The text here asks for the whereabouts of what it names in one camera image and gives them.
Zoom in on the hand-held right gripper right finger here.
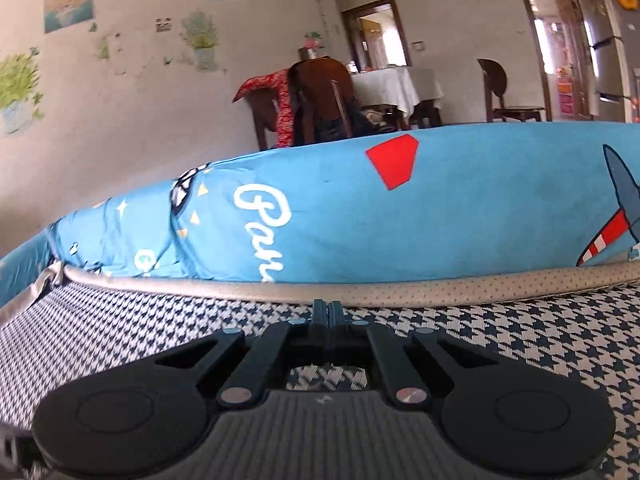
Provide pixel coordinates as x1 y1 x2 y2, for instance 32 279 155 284
327 300 501 408

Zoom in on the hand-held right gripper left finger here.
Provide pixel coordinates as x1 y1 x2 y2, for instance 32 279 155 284
155 299 328 408

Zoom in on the blue cushion with airplane print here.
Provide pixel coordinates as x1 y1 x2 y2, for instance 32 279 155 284
170 122 640 283

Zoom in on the houndstooth sofa seat cover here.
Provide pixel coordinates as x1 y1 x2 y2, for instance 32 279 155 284
0 260 640 480

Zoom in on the brown wooden chair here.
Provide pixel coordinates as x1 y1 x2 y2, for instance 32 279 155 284
245 87 281 151
287 57 356 146

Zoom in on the red patterned cloth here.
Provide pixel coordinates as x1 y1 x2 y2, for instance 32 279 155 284
232 71 293 150

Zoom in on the blue cushion with star print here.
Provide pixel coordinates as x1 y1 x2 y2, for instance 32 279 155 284
45 162 211 281

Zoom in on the table with white tablecloth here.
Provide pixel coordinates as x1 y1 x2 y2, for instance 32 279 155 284
350 66 443 128

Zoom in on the pink flower vase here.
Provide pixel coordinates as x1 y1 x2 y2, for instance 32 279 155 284
299 30 328 61

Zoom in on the dark wooden chair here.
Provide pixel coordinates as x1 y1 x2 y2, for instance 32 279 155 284
476 58 547 123

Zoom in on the silver refrigerator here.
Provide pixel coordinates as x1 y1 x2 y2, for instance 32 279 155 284
570 0 640 123

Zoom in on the wooden door frame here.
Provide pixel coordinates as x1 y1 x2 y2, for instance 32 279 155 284
516 0 593 122
341 0 413 73

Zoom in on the potted lavender wall sticker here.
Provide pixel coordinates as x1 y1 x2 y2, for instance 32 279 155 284
180 10 221 71

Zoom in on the green plant wall sticker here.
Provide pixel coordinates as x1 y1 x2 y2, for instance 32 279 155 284
0 50 46 136

